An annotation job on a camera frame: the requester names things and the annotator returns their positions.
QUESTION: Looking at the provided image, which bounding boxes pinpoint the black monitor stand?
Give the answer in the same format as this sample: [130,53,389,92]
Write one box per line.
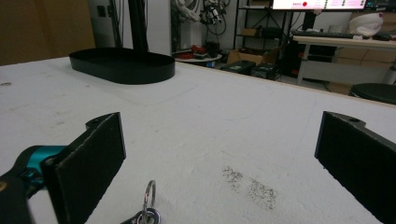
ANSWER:
[302,9,318,32]

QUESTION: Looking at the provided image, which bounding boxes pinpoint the black stand pole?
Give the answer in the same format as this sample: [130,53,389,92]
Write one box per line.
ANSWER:
[127,0,150,53]

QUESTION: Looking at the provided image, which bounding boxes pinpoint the black round stool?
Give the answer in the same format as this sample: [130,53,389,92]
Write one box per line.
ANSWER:
[349,82,396,105]

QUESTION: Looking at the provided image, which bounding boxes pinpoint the black case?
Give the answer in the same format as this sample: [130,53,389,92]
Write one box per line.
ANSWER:
[250,63,282,81]
[228,60,265,76]

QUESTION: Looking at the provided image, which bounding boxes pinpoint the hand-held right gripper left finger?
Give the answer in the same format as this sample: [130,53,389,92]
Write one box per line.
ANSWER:
[41,111,127,224]

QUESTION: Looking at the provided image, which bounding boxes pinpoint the silver key ring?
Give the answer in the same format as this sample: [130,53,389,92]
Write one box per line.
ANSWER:
[120,179,162,224]

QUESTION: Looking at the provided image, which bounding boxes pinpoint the black oval tray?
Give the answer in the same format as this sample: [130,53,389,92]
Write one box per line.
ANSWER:
[68,47,177,86]

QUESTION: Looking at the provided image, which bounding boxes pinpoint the red tool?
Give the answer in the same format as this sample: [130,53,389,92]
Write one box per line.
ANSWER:
[190,44,208,56]

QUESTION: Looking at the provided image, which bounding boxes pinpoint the hanging black cables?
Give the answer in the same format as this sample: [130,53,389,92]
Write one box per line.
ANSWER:
[107,0,124,49]

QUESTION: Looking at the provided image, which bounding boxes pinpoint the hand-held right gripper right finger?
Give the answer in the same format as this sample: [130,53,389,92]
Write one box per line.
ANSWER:
[314,110,396,224]

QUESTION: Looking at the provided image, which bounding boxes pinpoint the black metal shelf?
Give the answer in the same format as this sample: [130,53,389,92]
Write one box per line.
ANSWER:
[233,0,294,64]

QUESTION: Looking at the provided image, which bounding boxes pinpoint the round white side table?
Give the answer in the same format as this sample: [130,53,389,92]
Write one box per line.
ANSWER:
[173,53,223,64]

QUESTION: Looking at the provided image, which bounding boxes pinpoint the black keyboard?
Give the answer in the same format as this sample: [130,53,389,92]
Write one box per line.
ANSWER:
[290,29,355,40]

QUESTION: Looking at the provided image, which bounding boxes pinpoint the light wooden desk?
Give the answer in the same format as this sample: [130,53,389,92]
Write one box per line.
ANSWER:
[292,35,396,87]

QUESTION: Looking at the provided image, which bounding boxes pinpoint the white cloth bundle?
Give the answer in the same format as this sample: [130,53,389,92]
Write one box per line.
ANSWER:
[347,12,385,37]

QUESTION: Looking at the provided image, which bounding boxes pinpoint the monitor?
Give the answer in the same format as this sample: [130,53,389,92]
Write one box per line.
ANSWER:
[272,0,369,11]

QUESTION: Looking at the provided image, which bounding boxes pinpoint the open cardboard box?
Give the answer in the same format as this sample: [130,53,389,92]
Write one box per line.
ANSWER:
[226,49,278,67]

